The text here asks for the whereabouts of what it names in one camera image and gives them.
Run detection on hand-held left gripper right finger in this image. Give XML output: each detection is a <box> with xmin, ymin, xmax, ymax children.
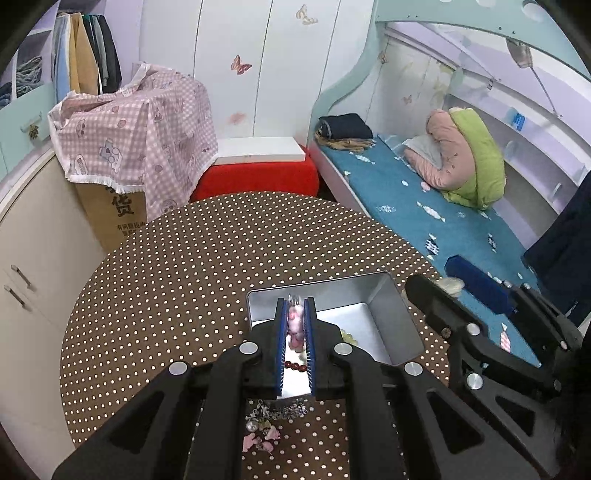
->
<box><xmin>305</xmin><ymin>298</ymin><xmax>541</xmax><ymax>480</ymax></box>

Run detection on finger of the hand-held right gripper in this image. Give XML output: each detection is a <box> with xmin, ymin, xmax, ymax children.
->
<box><xmin>444</xmin><ymin>255</ymin><xmax>583</xmax><ymax>380</ymax></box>
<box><xmin>404</xmin><ymin>274</ymin><xmax>561</xmax><ymax>478</ymax></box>

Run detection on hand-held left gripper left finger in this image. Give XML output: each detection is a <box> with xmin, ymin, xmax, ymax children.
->
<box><xmin>51</xmin><ymin>298</ymin><xmax>289</xmax><ymax>480</ymax></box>

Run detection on pink bead bracelet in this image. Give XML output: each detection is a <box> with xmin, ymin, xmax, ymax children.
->
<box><xmin>287</xmin><ymin>295</ymin><xmax>308</xmax><ymax>352</ymax></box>

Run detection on silver pearl brooch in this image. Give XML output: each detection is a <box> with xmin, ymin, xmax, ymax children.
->
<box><xmin>246</xmin><ymin>399</ymin><xmax>278</xmax><ymax>432</ymax></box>

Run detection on silver metal tin box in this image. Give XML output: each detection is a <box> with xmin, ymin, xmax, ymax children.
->
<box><xmin>246</xmin><ymin>271</ymin><xmax>424</xmax><ymax>400</ymax></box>

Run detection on pink flower hair clip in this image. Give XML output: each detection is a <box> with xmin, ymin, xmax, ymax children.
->
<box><xmin>242</xmin><ymin>425</ymin><xmax>281</xmax><ymax>455</ymax></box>

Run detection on dark hanging cloth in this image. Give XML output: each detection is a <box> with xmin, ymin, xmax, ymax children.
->
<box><xmin>524</xmin><ymin>166</ymin><xmax>591</xmax><ymax>324</ymax></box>

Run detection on blue patterned bed sheet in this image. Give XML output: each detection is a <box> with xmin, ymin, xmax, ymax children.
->
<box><xmin>318</xmin><ymin>134</ymin><xmax>555</xmax><ymax>370</ymax></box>

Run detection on round polka-dot table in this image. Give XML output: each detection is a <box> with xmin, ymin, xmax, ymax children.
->
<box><xmin>59</xmin><ymin>191</ymin><xmax>455</xmax><ymax>480</ymax></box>

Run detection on green blanket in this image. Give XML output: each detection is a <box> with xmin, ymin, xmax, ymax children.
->
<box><xmin>441</xmin><ymin>107</ymin><xmax>507</xmax><ymax>210</ymax></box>

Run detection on pink pillow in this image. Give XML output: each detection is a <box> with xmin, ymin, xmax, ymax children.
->
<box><xmin>425</xmin><ymin>109</ymin><xmax>476</xmax><ymax>190</ymax></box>

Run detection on white lavender bed shelf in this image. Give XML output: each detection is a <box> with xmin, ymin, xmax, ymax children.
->
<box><xmin>448</xmin><ymin>69</ymin><xmax>591</xmax><ymax>222</ymax></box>

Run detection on white pillow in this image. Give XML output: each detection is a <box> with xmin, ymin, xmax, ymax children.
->
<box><xmin>404</xmin><ymin>135</ymin><xmax>446</xmax><ymax>169</ymax></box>

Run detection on red stool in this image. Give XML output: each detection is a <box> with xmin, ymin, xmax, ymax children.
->
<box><xmin>190</xmin><ymin>147</ymin><xmax>319</xmax><ymax>204</ymax></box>

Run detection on tan scarf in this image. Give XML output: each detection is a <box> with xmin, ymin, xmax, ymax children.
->
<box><xmin>315</xmin><ymin>131</ymin><xmax>377</xmax><ymax>153</ymax></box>

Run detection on white board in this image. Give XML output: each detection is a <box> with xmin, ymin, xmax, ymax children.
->
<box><xmin>213</xmin><ymin>137</ymin><xmax>307</xmax><ymax>166</ymax></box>

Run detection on metal gas strut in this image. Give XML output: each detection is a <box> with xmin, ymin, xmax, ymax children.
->
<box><xmin>531</xmin><ymin>65</ymin><xmax>557</xmax><ymax>114</ymax></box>

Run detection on folded dark clothes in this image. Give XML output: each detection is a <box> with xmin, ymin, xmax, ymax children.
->
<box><xmin>318</xmin><ymin>114</ymin><xmax>374</xmax><ymax>141</ymax></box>

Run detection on brown cardboard box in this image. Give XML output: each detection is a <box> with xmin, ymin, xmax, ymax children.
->
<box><xmin>74</xmin><ymin>182</ymin><xmax>148</xmax><ymax>254</ymax></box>

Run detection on grey hanging pouch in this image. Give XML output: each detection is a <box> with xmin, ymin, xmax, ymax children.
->
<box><xmin>505</xmin><ymin>38</ymin><xmax>534</xmax><ymax>69</ymax></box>

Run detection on pink checked cloth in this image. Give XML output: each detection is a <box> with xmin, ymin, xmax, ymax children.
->
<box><xmin>47</xmin><ymin>62</ymin><xmax>219</xmax><ymax>217</ymax></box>

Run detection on cream cabinet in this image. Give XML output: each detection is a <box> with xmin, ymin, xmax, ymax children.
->
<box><xmin>0</xmin><ymin>143</ymin><xmax>109</xmax><ymax>462</ymax></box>

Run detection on white wardrobe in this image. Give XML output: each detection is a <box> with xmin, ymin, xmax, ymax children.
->
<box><xmin>139</xmin><ymin>0</ymin><xmax>379</xmax><ymax>139</ymax></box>

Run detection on dark hanging garments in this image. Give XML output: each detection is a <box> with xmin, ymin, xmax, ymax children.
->
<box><xmin>83</xmin><ymin>14</ymin><xmax>123</xmax><ymax>93</ymax></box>

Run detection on teal drawer unit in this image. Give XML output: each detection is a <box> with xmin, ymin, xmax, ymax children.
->
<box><xmin>0</xmin><ymin>78</ymin><xmax>58</xmax><ymax>176</ymax></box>

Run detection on tan hanging garment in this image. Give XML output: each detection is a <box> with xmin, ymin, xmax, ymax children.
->
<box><xmin>69</xmin><ymin>13</ymin><xmax>100</xmax><ymax>95</ymax></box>

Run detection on light blue hanging garment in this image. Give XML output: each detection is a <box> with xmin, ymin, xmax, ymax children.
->
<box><xmin>52</xmin><ymin>11</ymin><xmax>77</xmax><ymax>102</ymax></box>

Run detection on folded light jeans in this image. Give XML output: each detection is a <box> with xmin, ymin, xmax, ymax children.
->
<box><xmin>16</xmin><ymin>55</ymin><xmax>44</xmax><ymax>93</ymax></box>

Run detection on lavender cubby shelf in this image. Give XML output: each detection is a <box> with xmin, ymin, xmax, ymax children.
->
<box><xmin>0</xmin><ymin>28</ymin><xmax>61</xmax><ymax>112</ymax></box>

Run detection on light teal bunk bed frame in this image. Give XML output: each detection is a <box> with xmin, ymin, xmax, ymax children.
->
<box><xmin>307</xmin><ymin>0</ymin><xmax>591</xmax><ymax>217</ymax></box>

